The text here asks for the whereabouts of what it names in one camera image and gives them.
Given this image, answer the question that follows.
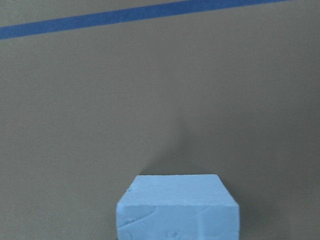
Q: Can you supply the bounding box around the light blue foam block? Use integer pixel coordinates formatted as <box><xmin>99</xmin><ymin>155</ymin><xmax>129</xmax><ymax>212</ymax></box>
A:
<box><xmin>116</xmin><ymin>174</ymin><xmax>240</xmax><ymax>240</ymax></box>

